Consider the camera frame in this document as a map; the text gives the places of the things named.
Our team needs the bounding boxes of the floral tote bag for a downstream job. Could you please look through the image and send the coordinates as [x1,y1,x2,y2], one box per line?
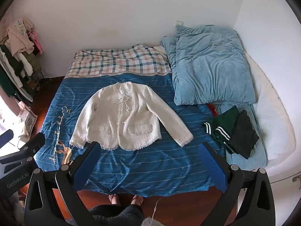
[17,101,38,137]

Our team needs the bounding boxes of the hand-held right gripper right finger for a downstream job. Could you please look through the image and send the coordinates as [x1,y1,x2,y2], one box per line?
[198,142,275,226]

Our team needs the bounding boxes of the white bed frame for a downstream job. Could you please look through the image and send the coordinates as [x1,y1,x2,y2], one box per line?
[268,155,301,184]

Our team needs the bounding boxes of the dark green folded clothes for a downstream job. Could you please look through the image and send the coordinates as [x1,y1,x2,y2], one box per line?
[198,102,268,171]

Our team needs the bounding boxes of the grey knit sweater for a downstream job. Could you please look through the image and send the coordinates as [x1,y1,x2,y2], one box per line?
[141,217,163,226]

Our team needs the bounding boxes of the plaid blanket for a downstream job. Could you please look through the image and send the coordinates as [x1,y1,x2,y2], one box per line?
[65,44,172,78]

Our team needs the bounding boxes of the red cloth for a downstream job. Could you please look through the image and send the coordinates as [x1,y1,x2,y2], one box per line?
[207,104,220,117]

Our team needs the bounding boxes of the white cord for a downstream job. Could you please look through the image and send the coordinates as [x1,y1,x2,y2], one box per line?
[152,199,162,220]

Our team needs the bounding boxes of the light blue quilt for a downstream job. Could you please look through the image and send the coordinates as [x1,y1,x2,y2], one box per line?
[160,25,257,106]

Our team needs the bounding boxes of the person's right foot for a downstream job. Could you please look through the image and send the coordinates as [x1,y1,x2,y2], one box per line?
[130,194,144,205]

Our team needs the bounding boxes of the blue striped bed sheet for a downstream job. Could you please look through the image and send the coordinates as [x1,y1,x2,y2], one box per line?
[40,72,227,198]

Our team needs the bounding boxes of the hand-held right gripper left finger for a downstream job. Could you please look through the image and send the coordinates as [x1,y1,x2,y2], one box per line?
[24,141,101,226]

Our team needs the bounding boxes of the white mattress pad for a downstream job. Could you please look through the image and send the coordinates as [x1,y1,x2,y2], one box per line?
[243,52,296,167]

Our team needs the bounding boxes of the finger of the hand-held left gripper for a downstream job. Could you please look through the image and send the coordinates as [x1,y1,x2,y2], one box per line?
[0,132,46,165]
[0,129,14,146]

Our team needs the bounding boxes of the green garment with white stripes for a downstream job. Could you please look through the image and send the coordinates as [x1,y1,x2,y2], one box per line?
[203,105,241,154]

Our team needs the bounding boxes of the cream tweed jacket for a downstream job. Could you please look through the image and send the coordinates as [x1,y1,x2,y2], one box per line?
[69,82,194,150]

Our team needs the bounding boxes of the dark grey garment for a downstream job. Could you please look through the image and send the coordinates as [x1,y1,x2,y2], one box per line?
[228,110,260,159]

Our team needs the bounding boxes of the clothes rack with hanging clothes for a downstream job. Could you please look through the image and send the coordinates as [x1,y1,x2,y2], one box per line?
[0,18,45,102]

